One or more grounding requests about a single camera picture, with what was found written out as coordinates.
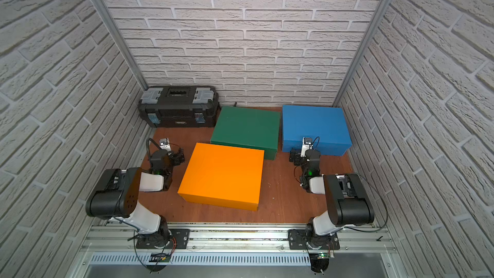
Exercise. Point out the green circuit board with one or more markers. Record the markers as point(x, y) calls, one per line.
point(321, 255)
point(160, 258)

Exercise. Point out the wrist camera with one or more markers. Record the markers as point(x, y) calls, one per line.
point(307, 144)
point(164, 143)

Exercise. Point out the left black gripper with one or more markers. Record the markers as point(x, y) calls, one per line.
point(176, 156)

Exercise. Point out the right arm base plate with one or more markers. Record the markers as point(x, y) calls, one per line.
point(297, 239)

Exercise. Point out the right aluminium corner post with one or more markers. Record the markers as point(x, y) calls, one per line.
point(365, 42)

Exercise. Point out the green shoebox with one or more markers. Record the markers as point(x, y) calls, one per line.
point(248, 128)

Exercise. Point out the aluminium corner post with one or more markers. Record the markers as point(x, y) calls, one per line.
point(109, 22)
point(365, 42)

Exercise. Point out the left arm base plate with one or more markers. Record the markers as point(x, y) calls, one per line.
point(171, 238)

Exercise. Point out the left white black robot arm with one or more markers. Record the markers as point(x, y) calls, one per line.
point(116, 198)

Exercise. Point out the left green circuit board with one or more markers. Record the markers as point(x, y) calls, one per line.
point(160, 258)

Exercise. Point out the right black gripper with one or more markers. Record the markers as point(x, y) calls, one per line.
point(297, 157)

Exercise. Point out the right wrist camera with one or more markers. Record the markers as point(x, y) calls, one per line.
point(307, 144)

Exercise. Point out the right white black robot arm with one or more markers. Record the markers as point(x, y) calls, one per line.
point(346, 199)

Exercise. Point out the left aluminium corner post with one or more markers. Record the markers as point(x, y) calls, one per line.
point(109, 22)

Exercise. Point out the black plastic toolbox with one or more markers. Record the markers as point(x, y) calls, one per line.
point(180, 106)

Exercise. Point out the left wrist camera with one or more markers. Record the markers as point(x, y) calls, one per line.
point(164, 143)

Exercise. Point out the orange shoebox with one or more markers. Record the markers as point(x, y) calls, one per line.
point(223, 176)

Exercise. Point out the right green circuit board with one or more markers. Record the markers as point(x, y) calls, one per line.
point(321, 255)

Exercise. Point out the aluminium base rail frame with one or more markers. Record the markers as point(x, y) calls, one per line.
point(227, 244)

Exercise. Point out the blue shoebox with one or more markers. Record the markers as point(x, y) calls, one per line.
point(326, 124)

